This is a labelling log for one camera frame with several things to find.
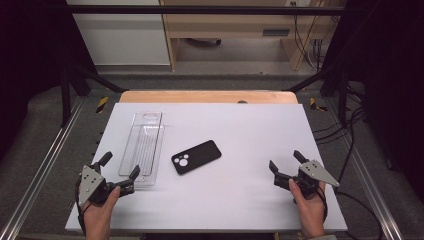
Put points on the white board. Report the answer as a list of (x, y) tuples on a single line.
[(233, 200)]

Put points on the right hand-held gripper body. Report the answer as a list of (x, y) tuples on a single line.
[(313, 173)]

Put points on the white cabinet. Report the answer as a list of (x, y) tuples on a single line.
[(123, 40)]

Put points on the wooden table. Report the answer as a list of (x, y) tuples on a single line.
[(200, 96)]

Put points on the black phone case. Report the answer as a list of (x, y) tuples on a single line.
[(198, 156)]

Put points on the black horizontal frame bar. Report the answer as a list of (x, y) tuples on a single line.
[(200, 10)]

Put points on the light wooden desk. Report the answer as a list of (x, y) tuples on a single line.
[(233, 25)]

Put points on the clear plastic packaging box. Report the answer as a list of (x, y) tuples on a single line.
[(143, 150)]

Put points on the person's right hand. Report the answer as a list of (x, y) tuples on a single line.
[(310, 213)]

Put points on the black metal frame stand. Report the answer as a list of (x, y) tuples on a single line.
[(66, 96), (341, 96)]

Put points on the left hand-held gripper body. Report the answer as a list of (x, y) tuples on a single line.
[(90, 183)]

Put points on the aluminium rail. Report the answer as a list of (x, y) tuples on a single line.
[(366, 180), (40, 173)]

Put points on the yellow black tape strip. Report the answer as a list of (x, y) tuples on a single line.
[(315, 104), (102, 104)]

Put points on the person's left hand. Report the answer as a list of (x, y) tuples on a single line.
[(100, 216)]

